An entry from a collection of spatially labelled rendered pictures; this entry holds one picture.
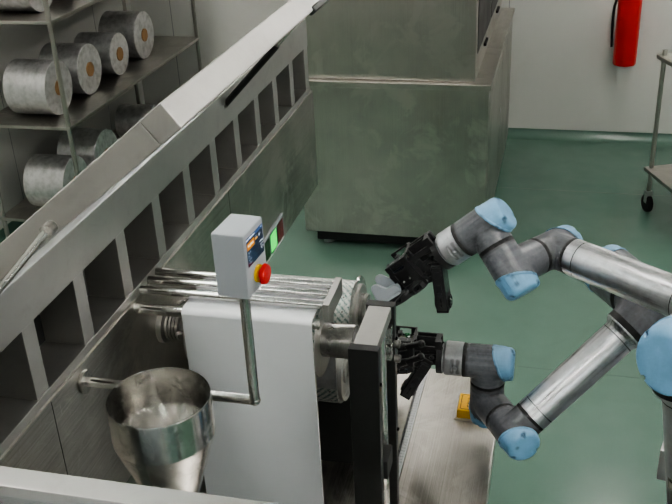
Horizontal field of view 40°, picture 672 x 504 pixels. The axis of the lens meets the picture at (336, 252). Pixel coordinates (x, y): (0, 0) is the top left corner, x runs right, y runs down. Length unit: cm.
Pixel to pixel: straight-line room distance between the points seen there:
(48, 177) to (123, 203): 361
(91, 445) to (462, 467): 86
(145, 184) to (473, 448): 96
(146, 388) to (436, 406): 107
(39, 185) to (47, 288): 384
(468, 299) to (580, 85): 235
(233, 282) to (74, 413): 39
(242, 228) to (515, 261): 69
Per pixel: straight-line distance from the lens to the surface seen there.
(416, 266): 190
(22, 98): 511
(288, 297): 166
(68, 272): 149
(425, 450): 215
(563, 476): 350
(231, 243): 128
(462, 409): 223
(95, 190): 93
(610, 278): 181
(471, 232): 183
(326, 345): 169
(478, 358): 203
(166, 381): 135
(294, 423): 172
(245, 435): 177
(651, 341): 159
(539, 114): 650
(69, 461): 156
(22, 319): 139
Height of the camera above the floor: 226
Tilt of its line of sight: 27 degrees down
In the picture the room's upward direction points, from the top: 3 degrees counter-clockwise
